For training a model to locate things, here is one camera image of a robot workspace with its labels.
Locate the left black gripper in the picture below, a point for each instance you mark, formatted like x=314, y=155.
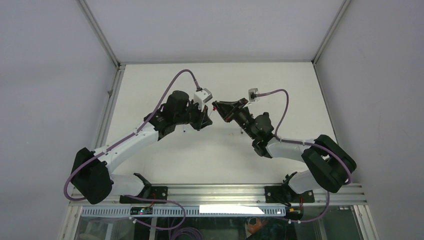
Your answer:
x=199, y=122

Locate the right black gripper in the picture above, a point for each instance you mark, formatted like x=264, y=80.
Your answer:
x=227, y=110

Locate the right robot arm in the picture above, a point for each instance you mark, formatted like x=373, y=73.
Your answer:
x=328, y=166

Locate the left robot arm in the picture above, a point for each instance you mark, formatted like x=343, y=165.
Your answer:
x=93, y=170

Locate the orange object below table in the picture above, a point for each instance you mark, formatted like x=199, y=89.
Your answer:
x=253, y=225

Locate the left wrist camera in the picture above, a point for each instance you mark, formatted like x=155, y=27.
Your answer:
x=201, y=97

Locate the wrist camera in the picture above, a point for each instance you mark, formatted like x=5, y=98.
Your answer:
x=201, y=97
x=252, y=96

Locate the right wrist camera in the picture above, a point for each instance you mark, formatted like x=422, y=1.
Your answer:
x=252, y=96

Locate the aluminium frame rail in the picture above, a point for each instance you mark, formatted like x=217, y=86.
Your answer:
x=248, y=194

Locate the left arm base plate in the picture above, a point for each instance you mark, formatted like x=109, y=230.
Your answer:
x=152, y=194

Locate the white slotted cable duct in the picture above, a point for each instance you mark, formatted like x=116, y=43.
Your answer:
x=203, y=210

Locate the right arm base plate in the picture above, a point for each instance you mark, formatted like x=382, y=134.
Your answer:
x=280, y=194

